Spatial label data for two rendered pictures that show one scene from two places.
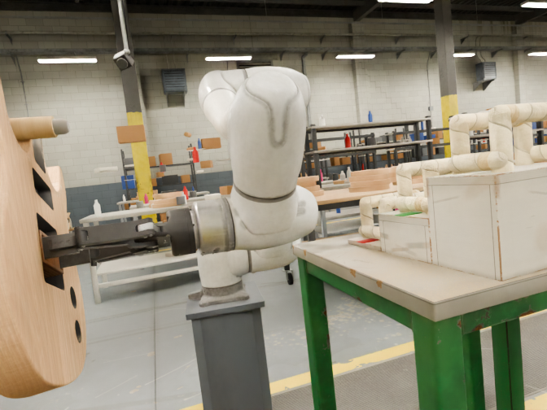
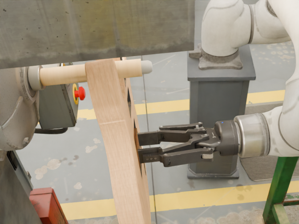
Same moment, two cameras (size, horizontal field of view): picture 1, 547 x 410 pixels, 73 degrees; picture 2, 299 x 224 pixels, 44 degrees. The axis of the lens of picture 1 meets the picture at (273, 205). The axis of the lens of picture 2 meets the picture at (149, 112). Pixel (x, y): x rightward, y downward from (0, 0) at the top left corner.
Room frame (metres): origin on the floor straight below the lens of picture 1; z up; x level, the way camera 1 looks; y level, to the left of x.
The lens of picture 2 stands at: (0.06, 0.15, 1.66)
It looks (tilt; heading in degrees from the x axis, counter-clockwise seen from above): 44 degrees down; 18
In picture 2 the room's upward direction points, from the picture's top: 6 degrees counter-clockwise
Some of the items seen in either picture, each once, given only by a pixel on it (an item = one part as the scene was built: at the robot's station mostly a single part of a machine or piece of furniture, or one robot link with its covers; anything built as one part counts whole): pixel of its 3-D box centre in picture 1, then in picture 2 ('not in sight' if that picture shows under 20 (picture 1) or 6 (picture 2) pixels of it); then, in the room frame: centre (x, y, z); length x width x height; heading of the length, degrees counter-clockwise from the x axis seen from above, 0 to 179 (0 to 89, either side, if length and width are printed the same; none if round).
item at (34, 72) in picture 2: not in sight; (37, 77); (0.52, 0.50, 1.25); 0.05 x 0.02 x 0.05; 18
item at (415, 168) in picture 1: (431, 167); not in sight; (0.87, -0.38, 1.12); 0.20 x 0.03 x 0.03; 110
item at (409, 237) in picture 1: (450, 227); not in sight; (0.83, -0.40, 0.98); 0.27 x 0.16 x 0.09; 111
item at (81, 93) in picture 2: not in sight; (78, 94); (0.77, 0.58, 0.98); 0.04 x 0.04 x 0.04; 18
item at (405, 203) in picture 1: (414, 203); not in sight; (0.80, -0.31, 1.04); 0.11 x 0.03 x 0.03; 21
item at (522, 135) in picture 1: (522, 141); not in sight; (0.75, -0.52, 1.15); 0.03 x 0.03 x 0.09
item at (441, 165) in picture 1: (461, 164); not in sight; (0.80, -0.41, 1.12); 0.20 x 0.03 x 0.03; 110
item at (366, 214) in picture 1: (366, 220); not in sight; (0.99, -0.25, 0.99); 0.03 x 0.03 x 0.09
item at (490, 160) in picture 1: (475, 162); not in sight; (0.65, -0.36, 1.12); 0.11 x 0.03 x 0.03; 21
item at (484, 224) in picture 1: (514, 213); not in sight; (0.69, -0.45, 1.02); 0.27 x 0.15 x 0.17; 111
